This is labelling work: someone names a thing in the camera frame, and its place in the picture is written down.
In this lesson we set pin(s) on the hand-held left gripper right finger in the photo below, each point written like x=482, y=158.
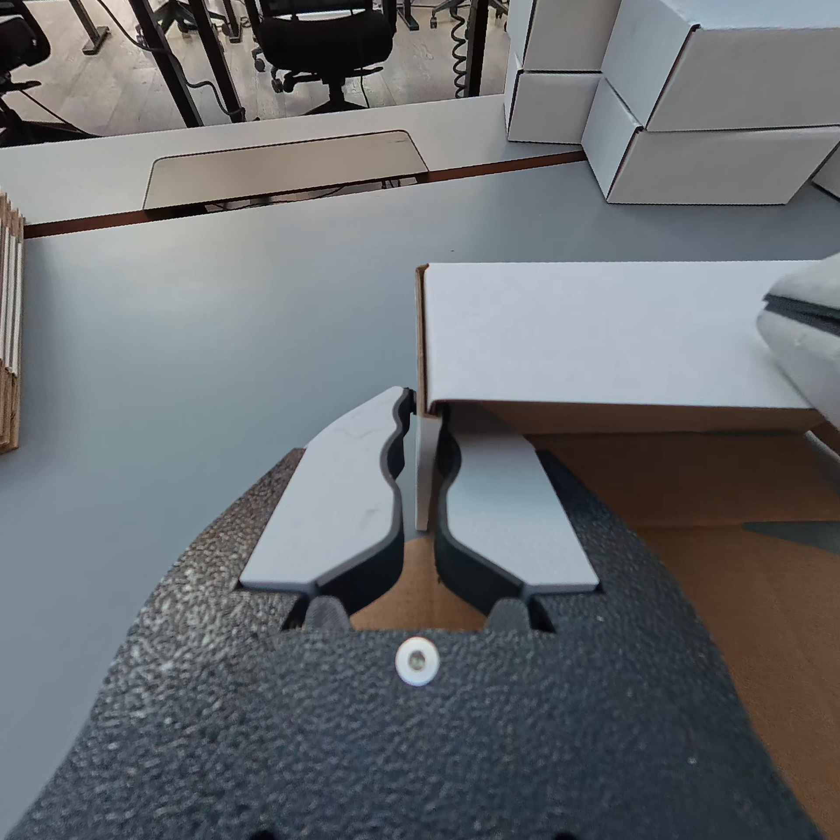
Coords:
x=512, y=518

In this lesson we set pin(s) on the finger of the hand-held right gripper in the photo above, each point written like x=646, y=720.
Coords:
x=810, y=367
x=810, y=282

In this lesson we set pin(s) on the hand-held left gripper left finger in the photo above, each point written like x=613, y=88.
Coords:
x=328, y=512

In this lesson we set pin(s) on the white cardboard box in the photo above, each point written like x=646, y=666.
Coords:
x=590, y=328

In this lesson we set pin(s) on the stack of white cardboard boxes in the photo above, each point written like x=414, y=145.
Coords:
x=722, y=164

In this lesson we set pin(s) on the stack of flat cardboard sheets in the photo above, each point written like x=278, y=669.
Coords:
x=10, y=328

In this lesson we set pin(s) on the black office chair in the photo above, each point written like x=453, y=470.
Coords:
x=19, y=39
x=459, y=8
x=190, y=16
x=321, y=33

